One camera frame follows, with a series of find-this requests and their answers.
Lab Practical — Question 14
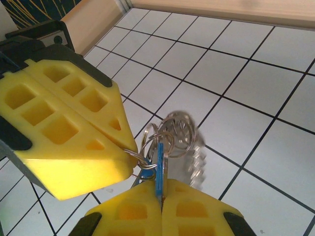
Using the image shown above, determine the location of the wall panel cream circle grass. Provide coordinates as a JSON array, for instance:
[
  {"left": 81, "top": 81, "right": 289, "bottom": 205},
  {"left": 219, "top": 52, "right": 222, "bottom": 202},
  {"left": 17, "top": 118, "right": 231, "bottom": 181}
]
[{"left": 4, "top": 0, "right": 74, "bottom": 28}]

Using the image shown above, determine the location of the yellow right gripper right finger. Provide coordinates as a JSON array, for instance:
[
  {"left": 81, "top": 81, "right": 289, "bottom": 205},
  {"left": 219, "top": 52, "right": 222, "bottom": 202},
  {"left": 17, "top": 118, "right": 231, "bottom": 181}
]
[{"left": 162, "top": 178, "right": 254, "bottom": 236}]

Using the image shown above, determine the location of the key with blue cover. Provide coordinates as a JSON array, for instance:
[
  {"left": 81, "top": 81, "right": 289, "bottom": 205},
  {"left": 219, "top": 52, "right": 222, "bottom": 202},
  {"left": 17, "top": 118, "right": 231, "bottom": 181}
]
[{"left": 132, "top": 142, "right": 169, "bottom": 201}]

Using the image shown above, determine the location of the aluminium corner post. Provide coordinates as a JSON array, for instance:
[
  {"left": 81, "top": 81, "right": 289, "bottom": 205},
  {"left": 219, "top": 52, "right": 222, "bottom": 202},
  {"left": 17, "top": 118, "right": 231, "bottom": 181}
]
[{"left": 117, "top": 0, "right": 135, "bottom": 12}]

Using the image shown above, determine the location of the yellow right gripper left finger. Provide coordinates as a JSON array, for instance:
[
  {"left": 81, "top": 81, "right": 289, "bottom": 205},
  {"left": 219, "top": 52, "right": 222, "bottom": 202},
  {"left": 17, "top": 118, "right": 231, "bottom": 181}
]
[{"left": 71, "top": 180, "right": 163, "bottom": 236}]

